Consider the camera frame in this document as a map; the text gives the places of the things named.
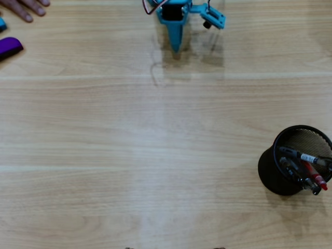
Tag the person's hand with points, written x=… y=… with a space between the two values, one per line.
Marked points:
x=23 y=6

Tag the teal gripper black servo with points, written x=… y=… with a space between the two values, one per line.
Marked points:
x=171 y=22

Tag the black mesh pen holder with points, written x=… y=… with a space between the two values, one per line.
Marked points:
x=267 y=171

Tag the black grip pen white label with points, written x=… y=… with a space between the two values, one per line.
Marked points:
x=308 y=157

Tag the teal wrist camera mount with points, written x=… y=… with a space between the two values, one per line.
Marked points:
x=215 y=18

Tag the teal plastic part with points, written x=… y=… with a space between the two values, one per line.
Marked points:
x=2 y=24

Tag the purple plastic object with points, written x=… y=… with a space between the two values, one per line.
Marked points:
x=10 y=46

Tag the red pen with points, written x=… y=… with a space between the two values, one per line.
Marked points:
x=316 y=177

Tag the clear pen black grip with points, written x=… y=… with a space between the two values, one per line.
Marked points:
x=290 y=167

